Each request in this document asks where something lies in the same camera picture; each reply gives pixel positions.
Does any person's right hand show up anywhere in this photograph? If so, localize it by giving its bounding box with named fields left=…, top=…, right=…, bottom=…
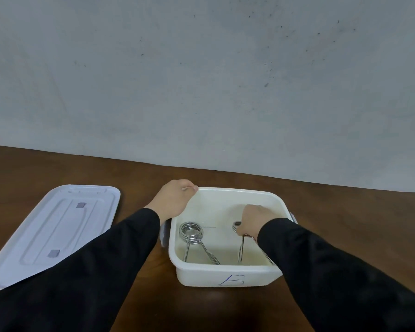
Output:
left=236, top=204, right=280, bottom=242

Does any person's left hand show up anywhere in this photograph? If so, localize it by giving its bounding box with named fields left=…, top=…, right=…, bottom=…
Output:
left=145, top=179, right=199, bottom=225

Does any silver metal spring clip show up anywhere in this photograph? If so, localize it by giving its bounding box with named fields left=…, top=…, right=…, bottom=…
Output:
left=232, top=221, right=275, bottom=266
left=179, top=222, right=221, bottom=265

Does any white plastic storage box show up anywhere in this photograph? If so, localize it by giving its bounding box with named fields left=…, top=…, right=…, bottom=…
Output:
left=160, top=187, right=298, bottom=288

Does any person's right forearm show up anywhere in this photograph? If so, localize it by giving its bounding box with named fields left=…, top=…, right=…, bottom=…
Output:
left=257, top=218, right=415, bottom=332

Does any person's left forearm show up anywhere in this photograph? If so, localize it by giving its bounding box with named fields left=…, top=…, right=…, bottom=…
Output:
left=0, top=208, right=160, bottom=332

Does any white plastic box lid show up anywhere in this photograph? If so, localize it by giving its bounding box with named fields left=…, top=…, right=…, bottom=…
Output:
left=0, top=185, right=121, bottom=291

